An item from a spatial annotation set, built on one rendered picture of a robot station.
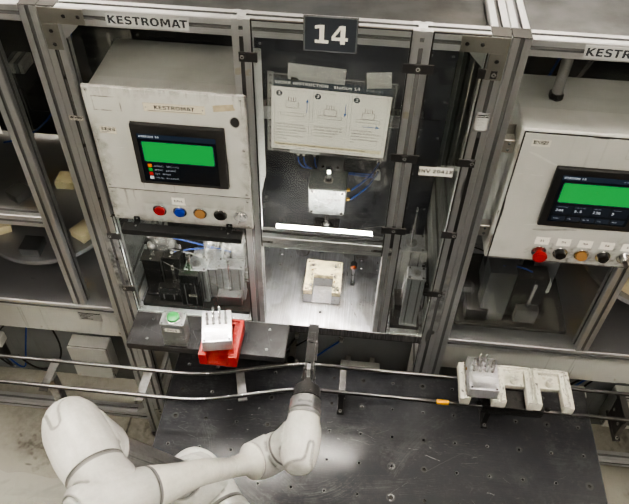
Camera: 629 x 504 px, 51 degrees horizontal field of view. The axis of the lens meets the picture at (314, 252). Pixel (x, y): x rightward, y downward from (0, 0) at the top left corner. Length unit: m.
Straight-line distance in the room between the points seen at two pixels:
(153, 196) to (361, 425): 1.06
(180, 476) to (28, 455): 1.80
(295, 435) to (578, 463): 1.08
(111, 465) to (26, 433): 1.88
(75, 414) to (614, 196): 1.42
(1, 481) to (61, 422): 1.73
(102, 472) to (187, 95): 0.90
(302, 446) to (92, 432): 0.55
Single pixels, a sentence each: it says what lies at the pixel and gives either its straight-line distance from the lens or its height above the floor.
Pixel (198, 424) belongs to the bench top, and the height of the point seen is 0.68.
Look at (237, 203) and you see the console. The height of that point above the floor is 1.47.
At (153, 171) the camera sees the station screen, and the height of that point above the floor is 1.58.
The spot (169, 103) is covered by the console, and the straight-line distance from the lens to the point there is 1.76.
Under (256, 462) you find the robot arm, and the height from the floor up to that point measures 1.07.
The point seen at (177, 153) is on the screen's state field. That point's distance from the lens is 1.82.
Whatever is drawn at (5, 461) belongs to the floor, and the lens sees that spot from 3.33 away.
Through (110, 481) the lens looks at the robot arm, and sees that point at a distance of 1.48.
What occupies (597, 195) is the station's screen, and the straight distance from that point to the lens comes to 1.88.
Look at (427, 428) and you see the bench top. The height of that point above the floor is 0.68.
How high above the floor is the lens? 2.76
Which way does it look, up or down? 46 degrees down
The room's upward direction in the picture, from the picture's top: 2 degrees clockwise
